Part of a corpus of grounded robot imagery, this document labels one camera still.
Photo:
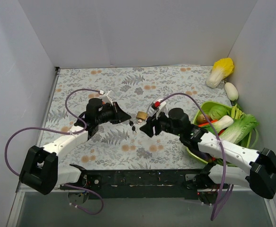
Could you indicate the white radish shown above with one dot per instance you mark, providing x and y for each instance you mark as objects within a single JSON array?
[{"x": 231, "y": 91}]

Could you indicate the green plastic basket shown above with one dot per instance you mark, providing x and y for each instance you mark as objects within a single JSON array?
[{"x": 206, "y": 106}]

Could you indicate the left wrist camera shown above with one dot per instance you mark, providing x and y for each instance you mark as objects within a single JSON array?
[{"x": 105, "y": 97}]

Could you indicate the brass padlock silver shackle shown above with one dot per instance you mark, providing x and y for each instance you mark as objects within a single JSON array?
[{"x": 144, "y": 115}]

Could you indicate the brown kiwi potato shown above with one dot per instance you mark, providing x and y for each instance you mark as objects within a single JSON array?
[{"x": 202, "y": 119}]

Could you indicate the black headed key set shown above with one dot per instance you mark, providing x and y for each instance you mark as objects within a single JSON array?
[{"x": 133, "y": 127}]

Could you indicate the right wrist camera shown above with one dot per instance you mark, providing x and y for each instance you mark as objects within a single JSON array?
[{"x": 159, "y": 107}]

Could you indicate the floral table mat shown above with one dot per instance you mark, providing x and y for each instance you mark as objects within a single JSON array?
[{"x": 116, "y": 146}]

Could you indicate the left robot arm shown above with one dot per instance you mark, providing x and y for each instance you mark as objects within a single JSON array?
[{"x": 41, "y": 170}]

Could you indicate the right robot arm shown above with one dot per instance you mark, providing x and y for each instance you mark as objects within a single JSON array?
[{"x": 251, "y": 168}]

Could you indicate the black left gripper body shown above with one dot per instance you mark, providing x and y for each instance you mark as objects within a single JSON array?
[{"x": 116, "y": 112}]

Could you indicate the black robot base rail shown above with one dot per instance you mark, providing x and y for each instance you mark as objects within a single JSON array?
[{"x": 160, "y": 183}]

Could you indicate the white bok choy stalk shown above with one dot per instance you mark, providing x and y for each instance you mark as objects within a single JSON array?
[{"x": 223, "y": 123}]

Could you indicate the orange carrot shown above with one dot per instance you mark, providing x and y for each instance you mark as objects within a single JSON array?
[{"x": 206, "y": 124}]

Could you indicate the green leafy lettuce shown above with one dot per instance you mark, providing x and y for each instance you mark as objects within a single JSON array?
[{"x": 240, "y": 131}]

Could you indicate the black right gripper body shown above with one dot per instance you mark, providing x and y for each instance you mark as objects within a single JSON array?
[{"x": 155, "y": 123}]

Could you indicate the green round cabbage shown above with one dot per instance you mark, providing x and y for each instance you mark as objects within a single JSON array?
[{"x": 217, "y": 112}]

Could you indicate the yellow white napa cabbage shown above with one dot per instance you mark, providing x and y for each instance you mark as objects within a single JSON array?
[{"x": 220, "y": 70}]

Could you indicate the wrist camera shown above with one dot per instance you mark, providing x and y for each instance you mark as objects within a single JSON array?
[
  {"x": 105, "y": 97},
  {"x": 159, "y": 107}
]

